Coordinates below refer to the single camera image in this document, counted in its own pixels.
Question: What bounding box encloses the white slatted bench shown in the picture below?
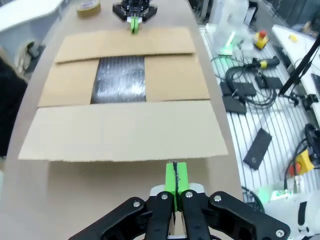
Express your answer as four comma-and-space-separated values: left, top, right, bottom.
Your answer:
197, 22, 320, 203

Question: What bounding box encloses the small black box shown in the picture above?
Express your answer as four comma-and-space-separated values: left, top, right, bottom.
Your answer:
254, 75, 283, 89

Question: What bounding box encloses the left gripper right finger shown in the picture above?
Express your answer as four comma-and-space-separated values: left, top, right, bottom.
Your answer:
175, 161, 291, 240

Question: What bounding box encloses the brown cardboard box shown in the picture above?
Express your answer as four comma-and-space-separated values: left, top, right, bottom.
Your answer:
17, 26, 229, 163

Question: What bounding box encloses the yellow emergency stop button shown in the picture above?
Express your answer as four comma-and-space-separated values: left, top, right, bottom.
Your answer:
253, 29, 270, 50
289, 149, 316, 176

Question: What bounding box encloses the clear plastic bag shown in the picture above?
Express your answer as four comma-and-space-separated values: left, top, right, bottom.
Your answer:
211, 0, 253, 52

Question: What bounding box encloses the black flat rectangular device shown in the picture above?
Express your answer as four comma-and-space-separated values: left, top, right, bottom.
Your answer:
243, 127, 273, 171

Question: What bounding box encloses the black clamp mount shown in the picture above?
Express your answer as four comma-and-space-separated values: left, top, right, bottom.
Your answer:
302, 93, 320, 111

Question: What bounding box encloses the black tripod leg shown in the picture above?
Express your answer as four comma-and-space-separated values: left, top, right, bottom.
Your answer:
279, 37, 320, 97

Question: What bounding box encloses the person in black clothing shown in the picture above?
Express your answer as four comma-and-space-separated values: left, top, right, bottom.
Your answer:
0, 56, 29, 157

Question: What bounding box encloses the black power brick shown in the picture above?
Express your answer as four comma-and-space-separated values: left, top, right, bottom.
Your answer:
221, 95, 248, 115
219, 80, 258, 97

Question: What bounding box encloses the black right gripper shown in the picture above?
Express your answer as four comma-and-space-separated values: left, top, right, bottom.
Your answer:
112, 0, 159, 35

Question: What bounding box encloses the green and white tool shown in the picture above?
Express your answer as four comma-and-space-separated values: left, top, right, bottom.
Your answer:
217, 31, 237, 56

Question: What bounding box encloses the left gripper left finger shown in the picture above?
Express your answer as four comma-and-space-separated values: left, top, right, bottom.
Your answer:
68, 162, 177, 240

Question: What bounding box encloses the white desk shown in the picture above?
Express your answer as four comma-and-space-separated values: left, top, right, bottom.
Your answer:
271, 23, 320, 101

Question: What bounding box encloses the bubble wrapped dark clock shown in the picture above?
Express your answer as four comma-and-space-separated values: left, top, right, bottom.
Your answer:
90, 56, 147, 105

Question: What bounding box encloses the green and white part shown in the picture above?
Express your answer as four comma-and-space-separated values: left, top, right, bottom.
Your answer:
259, 186, 296, 201

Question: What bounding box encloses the brown packing tape roll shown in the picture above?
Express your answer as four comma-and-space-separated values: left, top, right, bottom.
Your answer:
76, 0, 102, 19

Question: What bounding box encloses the black handle with yellow band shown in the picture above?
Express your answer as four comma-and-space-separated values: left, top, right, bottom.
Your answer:
251, 56, 280, 70

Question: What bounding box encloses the white side table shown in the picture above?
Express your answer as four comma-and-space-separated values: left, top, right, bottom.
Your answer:
0, 0, 64, 34

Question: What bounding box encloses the black cable bundle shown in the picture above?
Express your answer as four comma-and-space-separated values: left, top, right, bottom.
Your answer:
224, 64, 279, 109

